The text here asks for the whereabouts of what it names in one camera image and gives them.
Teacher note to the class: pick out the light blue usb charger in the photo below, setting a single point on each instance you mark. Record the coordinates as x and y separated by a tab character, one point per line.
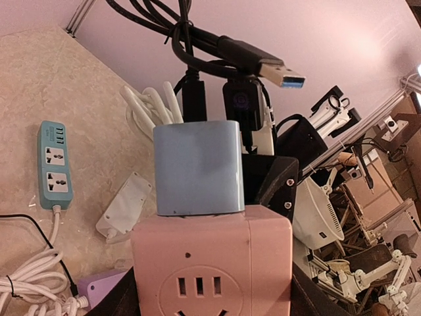
198	168

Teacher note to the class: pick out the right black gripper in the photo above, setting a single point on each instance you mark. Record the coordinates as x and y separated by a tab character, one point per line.
272	180

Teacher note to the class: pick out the white power strip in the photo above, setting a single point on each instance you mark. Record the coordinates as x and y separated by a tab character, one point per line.
125	208

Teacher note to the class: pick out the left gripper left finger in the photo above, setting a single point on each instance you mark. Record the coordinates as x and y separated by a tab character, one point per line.
121	300

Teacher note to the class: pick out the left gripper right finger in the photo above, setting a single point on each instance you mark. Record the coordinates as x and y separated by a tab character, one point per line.
308	300

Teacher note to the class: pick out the right aluminium frame post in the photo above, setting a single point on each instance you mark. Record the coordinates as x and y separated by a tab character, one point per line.
79	16

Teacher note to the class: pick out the purple power strip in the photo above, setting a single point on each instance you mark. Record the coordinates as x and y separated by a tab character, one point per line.
96	287

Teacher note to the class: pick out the white plastic basket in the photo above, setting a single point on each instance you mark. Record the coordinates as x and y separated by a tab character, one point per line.
315	223

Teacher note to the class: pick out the teal socket cube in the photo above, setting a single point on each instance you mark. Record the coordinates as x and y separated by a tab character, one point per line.
53	166

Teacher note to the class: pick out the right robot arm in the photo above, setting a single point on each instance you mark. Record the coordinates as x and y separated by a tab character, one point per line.
331	116

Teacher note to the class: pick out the pink cube socket adapter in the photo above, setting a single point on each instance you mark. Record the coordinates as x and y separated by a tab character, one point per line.
235	264

